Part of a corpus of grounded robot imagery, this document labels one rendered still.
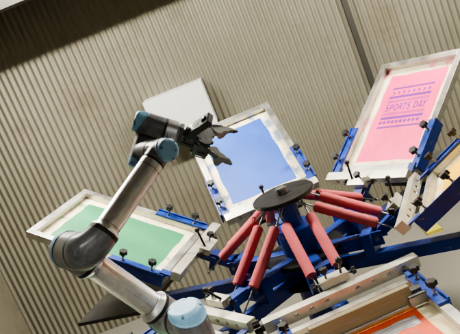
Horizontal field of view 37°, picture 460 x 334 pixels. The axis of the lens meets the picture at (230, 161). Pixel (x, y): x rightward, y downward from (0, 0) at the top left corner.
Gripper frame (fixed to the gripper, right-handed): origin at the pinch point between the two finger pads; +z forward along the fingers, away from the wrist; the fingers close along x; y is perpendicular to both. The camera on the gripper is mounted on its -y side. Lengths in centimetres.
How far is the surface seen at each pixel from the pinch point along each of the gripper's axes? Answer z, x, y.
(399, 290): 75, 19, 29
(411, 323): 80, 30, 30
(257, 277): 37, -6, 89
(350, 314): 60, 28, 38
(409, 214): 87, -27, 41
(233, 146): 27, -133, 153
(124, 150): -40, -206, 283
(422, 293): 83, 18, 27
